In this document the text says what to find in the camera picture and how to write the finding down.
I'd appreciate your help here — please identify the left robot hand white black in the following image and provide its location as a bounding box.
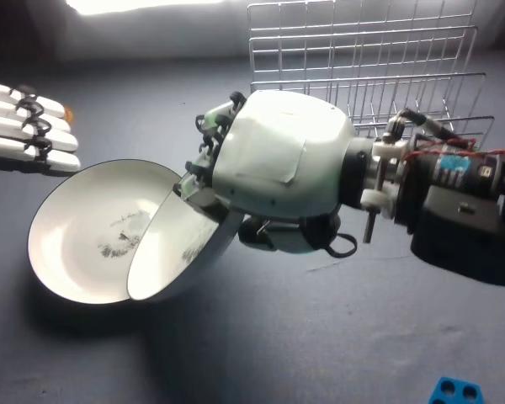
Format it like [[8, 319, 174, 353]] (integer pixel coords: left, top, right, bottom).
[[0, 79, 82, 178]]

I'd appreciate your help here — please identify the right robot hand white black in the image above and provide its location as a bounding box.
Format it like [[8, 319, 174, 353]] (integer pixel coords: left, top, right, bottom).
[[172, 88, 359, 258]]

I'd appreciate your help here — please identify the white backdrop sheet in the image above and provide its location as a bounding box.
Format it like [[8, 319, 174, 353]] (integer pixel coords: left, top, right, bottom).
[[54, 0, 253, 64]]

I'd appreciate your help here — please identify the blue pentagon block with holes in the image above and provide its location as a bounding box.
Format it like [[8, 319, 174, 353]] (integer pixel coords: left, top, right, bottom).
[[428, 364, 485, 404]]

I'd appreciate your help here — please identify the silver wire dish rack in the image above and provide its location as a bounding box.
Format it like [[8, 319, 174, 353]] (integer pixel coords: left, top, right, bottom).
[[247, 0, 496, 152]]

